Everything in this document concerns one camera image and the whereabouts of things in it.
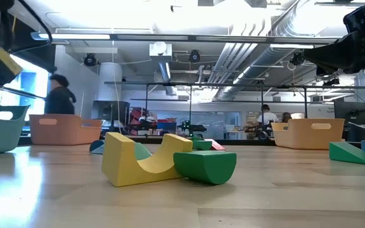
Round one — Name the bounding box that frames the left gripper yellow tape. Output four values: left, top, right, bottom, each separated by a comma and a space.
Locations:
0, 46, 24, 87

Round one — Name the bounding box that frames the green wedge block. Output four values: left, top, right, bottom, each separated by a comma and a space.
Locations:
329, 141, 365, 166

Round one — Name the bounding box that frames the blue arch block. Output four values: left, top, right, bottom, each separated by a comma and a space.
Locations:
89, 139, 105, 153

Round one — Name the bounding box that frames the yellow arch block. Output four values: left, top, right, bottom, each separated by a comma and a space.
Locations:
101, 132, 193, 187

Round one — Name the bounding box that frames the red block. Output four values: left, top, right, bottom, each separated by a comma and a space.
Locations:
205, 138, 227, 152

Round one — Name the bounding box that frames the green half-cylinder block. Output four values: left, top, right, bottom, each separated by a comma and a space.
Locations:
173, 150, 238, 186

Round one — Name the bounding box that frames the black computer monitor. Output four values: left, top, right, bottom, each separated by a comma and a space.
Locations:
333, 101, 365, 126

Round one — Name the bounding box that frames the person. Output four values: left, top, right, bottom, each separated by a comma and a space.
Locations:
280, 111, 293, 124
44, 73, 77, 115
257, 104, 280, 127

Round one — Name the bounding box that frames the pink plastic bin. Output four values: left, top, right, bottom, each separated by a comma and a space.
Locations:
29, 113, 103, 146

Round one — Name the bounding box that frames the tan plastic bin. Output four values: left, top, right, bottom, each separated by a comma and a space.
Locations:
271, 118, 345, 150

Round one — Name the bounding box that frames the white round column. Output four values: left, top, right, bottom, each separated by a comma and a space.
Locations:
98, 62, 123, 102

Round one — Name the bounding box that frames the black box screen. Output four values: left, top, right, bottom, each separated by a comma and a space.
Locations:
92, 100, 131, 123

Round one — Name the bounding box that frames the red background object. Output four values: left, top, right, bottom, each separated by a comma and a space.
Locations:
130, 107, 153, 127

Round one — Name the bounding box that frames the white ceiling box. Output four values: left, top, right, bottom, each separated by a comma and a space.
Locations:
149, 41, 173, 58

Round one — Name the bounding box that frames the long ceiling light bar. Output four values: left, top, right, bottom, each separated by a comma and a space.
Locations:
30, 31, 340, 44

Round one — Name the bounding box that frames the flat green block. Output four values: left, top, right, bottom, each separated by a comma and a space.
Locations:
134, 141, 153, 162

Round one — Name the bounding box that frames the background robot green light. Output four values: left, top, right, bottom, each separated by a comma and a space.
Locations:
177, 119, 208, 134

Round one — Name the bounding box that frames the small green arch block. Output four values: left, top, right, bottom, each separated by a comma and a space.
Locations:
187, 136, 214, 151

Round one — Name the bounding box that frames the blue storage crate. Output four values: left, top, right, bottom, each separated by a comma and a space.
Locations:
157, 122, 177, 134

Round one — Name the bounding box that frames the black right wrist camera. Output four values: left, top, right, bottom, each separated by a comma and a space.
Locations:
342, 0, 365, 34

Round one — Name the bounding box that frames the black hanging ceiling camera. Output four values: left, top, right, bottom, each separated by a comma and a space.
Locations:
83, 53, 98, 67
188, 49, 202, 63
290, 52, 306, 67

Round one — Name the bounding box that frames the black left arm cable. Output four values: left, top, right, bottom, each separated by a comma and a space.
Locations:
11, 0, 54, 54

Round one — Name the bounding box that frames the black metal rack frame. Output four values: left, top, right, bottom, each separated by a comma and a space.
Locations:
103, 81, 365, 140

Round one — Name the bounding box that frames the silver ventilation duct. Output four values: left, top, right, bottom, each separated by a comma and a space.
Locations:
207, 0, 361, 102

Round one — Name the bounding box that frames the black aluminium table frame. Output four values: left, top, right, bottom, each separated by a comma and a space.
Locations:
17, 134, 365, 148

